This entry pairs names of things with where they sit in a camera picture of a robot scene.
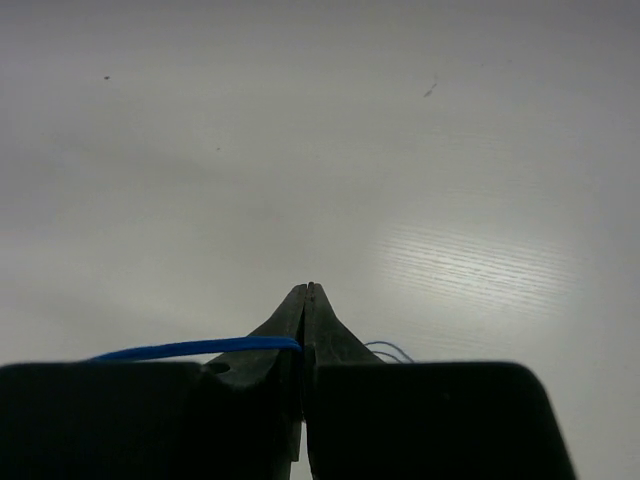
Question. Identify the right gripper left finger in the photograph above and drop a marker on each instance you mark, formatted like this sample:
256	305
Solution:
235	417

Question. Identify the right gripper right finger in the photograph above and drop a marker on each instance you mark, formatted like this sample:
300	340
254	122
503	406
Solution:
369	419

